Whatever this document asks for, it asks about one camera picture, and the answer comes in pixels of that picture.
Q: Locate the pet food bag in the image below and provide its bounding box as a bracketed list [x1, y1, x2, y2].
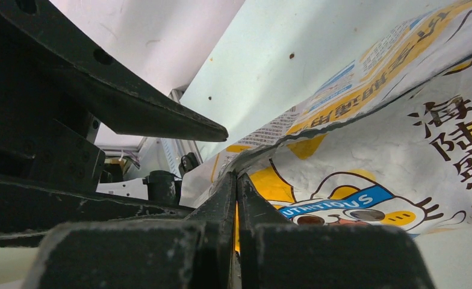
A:
[180, 1, 472, 236]

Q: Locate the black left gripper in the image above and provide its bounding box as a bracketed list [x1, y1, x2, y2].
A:
[0, 1, 229, 247]

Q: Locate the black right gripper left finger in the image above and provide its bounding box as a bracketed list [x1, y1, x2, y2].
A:
[22, 172, 236, 288]

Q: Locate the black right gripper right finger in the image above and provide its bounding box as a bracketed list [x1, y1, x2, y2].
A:
[237, 175, 435, 288]

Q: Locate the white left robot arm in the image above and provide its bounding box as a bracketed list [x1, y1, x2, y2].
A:
[0, 1, 228, 247]

